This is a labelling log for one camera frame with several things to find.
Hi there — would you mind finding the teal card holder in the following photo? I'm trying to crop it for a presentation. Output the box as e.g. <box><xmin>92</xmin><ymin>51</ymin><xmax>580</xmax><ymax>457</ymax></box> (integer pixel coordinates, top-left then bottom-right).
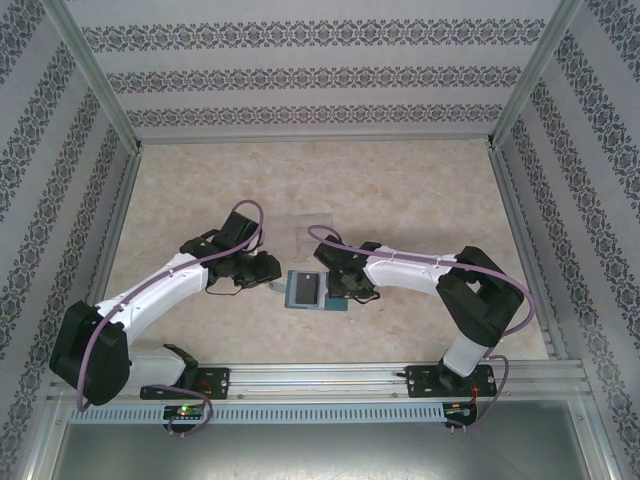
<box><xmin>283</xmin><ymin>268</ymin><xmax>352</xmax><ymax>312</ymax></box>

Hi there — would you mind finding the black credit card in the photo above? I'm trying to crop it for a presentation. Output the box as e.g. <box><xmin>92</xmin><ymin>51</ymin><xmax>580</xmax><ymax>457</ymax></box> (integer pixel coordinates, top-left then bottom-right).
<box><xmin>293</xmin><ymin>272</ymin><xmax>322</xmax><ymax>306</ymax></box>

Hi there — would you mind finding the left controller board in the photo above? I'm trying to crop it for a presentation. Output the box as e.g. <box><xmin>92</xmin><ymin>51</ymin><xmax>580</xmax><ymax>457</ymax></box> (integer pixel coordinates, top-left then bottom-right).
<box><xmin>162</xmin><ymin>404</ymin><xmax>207</xmax><ymax>421</ymax></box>

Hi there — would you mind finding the grey metal panel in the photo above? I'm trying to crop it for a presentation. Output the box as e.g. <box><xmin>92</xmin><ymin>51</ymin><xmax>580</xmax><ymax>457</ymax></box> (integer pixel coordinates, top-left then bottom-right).
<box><xmin>49</xmin><ymin>422</ymin><xmax>609</xmax><ymax>480</ymax></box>

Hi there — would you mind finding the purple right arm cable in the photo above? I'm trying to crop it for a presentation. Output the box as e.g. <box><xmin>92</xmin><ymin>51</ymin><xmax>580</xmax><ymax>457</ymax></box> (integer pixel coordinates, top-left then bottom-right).
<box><xmin>306</xmin><ymin>224</ymin><xmax>534</xmax><ymax>434</ymax></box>

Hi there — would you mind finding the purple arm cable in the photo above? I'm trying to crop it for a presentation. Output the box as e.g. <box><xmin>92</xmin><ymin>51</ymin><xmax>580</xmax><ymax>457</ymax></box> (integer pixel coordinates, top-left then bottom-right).
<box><xmin>74</xmin><ymin>199</ymin><xmax>266</xmax><ymax>440</ymax></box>
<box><xmin>306</xmin><ymin>224</ymin><xmax>534</xmax><ymax>434</ymax></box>

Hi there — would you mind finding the aluminium mounting rail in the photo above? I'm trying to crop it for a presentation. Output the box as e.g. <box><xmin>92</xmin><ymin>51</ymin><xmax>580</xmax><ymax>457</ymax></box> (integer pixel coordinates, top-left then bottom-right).
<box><xmin>48</xmin><ymin>360</ymin><xmax>587</xmax><ymax>401</ymax></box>

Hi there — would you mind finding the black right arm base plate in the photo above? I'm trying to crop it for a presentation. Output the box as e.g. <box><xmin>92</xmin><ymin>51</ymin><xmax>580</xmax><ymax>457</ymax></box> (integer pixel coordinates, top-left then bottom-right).
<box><xmin>405</xmin><ymin>364</ymin><xmax>499</xmax><ymax>400</ymax></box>

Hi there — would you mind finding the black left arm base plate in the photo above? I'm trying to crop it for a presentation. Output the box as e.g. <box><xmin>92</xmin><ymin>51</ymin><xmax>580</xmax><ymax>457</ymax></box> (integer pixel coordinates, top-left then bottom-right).
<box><xmin>139</xmin><ymin>367</ymin><xmax>231</xmax><ymax>401</ymax></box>

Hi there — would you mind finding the aluminium table side rail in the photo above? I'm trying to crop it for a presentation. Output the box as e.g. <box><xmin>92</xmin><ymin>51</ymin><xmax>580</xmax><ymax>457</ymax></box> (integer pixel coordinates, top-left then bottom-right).
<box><xmin>67</xmin><ymin>149</ymin><xmax>144</xmax><ymax>365</ymax></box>
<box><xmin>488</xmin><ymin>144</ymin><xmax>570</xmax><ymax>361</ymax></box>

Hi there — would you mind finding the grey slotted cable duct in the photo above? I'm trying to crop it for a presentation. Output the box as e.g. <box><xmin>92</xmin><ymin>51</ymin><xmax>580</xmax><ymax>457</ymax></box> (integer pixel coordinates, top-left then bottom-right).
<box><xmin>67</xmin><ymin>403</ymin><xmax>447</xmax><ymax>423</ymax></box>

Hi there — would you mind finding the aluminium frame cross beam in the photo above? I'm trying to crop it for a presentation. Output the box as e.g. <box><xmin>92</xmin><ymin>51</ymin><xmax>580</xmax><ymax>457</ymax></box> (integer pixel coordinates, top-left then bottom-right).
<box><xmin>137</xmin><ymin>133</ymin><xmax>494</xmax><ymax>145</ymax></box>

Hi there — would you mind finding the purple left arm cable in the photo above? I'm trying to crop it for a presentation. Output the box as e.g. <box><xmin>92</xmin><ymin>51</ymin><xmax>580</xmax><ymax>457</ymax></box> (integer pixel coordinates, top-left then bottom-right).
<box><xmin>74</xmin><ymin>199</ymin><xmax>266</xmax><ymax>440</ymax></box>

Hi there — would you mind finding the aluminium frame post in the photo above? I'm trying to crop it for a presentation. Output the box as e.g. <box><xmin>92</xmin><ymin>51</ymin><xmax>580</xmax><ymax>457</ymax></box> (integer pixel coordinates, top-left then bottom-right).
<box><xmin>485</xmin><ymin>0</ymin><xmax>587</xmax><ymax>151</ymax></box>
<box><xmin>43</xmin><ymin>0</ymin><xmax>145</xmax><ymax>152</ymax></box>

